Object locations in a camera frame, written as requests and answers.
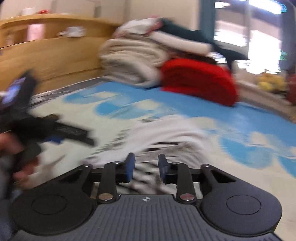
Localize black white striped garment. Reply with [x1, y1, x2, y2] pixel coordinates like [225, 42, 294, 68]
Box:
[84, 115, 210, 194]

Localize person's left hand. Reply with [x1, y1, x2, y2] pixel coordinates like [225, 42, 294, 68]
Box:
[1, 132, 39, 191]

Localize wooden headboard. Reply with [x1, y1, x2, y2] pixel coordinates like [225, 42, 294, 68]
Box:
[1, 14, 119, 93]

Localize blue cream patterned bedspread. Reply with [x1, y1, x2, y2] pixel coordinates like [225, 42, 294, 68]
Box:
[29, 78, 295, 240]

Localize red folded blanket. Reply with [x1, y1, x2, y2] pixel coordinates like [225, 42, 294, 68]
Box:
[161, 59, 238, 106]

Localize cream folded blanket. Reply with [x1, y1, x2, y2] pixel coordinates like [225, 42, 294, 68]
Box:
[98, 38, 170, 88]

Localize yellow plush toys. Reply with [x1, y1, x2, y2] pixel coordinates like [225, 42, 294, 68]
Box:
[257, 72, 287, 92]

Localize dark teal shark plush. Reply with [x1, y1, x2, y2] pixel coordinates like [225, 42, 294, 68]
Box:
[159, 19, 250, 70]

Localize white folded bedding stack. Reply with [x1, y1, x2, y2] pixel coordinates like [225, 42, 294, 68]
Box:
[113, 18, 213, 56]

